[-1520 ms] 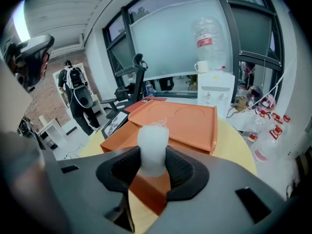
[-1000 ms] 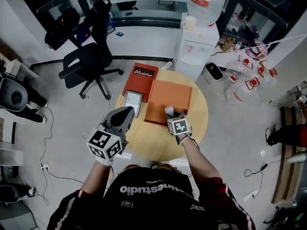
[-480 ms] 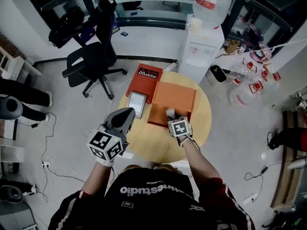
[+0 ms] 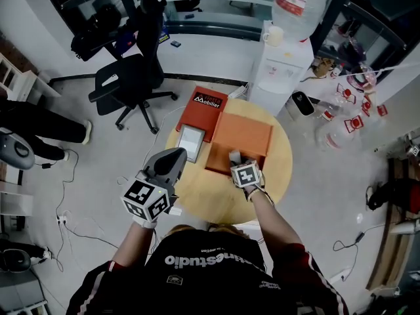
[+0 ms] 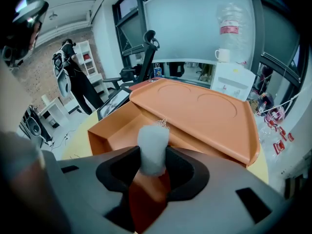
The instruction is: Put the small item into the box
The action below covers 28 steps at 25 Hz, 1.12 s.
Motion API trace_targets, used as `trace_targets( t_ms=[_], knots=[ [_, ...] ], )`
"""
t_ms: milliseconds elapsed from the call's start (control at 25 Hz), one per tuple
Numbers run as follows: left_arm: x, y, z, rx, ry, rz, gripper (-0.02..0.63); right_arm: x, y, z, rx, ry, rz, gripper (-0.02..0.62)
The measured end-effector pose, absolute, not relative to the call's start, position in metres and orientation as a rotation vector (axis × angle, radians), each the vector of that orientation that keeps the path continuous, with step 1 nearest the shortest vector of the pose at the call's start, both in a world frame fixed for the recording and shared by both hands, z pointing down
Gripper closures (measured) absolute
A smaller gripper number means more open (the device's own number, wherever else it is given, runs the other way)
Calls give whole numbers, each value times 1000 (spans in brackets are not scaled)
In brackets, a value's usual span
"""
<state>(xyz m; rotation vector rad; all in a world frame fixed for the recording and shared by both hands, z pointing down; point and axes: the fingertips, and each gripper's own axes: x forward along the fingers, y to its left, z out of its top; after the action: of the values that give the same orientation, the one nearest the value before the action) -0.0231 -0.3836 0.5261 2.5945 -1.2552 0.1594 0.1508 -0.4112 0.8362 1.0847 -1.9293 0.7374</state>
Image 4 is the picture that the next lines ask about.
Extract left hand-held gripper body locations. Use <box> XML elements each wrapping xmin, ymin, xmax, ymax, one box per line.
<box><xmin>120</xmin><ymin>167</ymin><xmax>180</xmax><ymax>223</ymax></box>

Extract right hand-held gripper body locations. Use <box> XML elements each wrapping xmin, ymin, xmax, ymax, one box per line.
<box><xmin>230</xmin><ymin>156</ymin><xmax>266</xmax><ymax>190</ymax></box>

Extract orange box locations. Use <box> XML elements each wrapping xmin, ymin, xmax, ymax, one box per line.
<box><xmin>205</xmin><ymin>112</ymin><xmax>274</xmax><ymax>177</ymax></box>

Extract person's left forearm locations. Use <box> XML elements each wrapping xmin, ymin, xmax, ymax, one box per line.
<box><xmin>112</xmin><ymin>220</ymin><xmax>159</xmax><ymax>268</ymax></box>

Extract person's right forearm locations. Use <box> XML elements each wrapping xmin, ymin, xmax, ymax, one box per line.
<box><xmin>244</xmin><ymin>188</ymin><xmax>305</xmax><ymax>252</ymax></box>

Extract red box with black label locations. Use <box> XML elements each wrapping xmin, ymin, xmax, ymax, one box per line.
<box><xmin>175</xmin><ymin>85</ymin><xmax>229</xmax><ymax>144</ymax></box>

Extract white framed tablet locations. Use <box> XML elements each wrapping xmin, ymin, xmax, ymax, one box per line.
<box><xmin>177</xmin><ymin>125</ymin><xmax>206</xmax><ymax>163</ymax></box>

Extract black office chair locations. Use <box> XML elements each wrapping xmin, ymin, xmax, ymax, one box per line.
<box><xmin>87</xmin><ymin>0</ymin><xmax>179</xmax><ymax>135</ymax></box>

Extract pile of clear water jugs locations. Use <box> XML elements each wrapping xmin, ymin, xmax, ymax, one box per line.
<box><xmin>314</xmin><ymin>82</ymin><xmax>390</xmax><ymax>152</ymax></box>

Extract person's torso in black jersey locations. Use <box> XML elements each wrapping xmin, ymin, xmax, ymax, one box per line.
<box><xmin>66</xmin><ymin>223</ymin><xmax>349</xmax><ymax>315</ymax></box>

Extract white water dispenser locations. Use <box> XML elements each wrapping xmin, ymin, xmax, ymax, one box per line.
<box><xmin>247</xmin><ymin>20</ymin><xmax>315</xmax><ymax>117</ymax></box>

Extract blue yellow packet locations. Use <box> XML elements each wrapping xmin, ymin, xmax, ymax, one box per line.
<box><xmin>158</xmin><ymin>24</ymin><xmax>171</xmax><ymax>45</ymax></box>

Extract brown paper bag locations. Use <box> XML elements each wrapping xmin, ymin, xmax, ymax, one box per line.
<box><xmin>311</xmin><ymin>57</ymin><xmax>337</xmax><ymax>78</ymax></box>

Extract white cup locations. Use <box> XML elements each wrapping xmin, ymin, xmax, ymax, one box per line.
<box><xmin>261</xmin><ymin>26</ymin><xmax>285</xmax><ymax>47</ymax></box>

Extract black backpack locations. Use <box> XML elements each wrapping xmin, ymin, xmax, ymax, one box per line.
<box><xmin>70</xmin><ymin>3</ymin><xmax>124</xmax><ymax>62</ymax></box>

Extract white arched shelf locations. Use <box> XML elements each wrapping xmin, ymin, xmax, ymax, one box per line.
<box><xmin>0</xmin><ymin>52</ymin><xmax>62</xmax><ymax>102</ymax></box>

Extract large clear water bottle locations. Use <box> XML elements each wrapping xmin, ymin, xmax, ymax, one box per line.
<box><xmin>271</xmin><ymin>0</ymin><xmax>339</xmax><ymax>42</ymax></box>

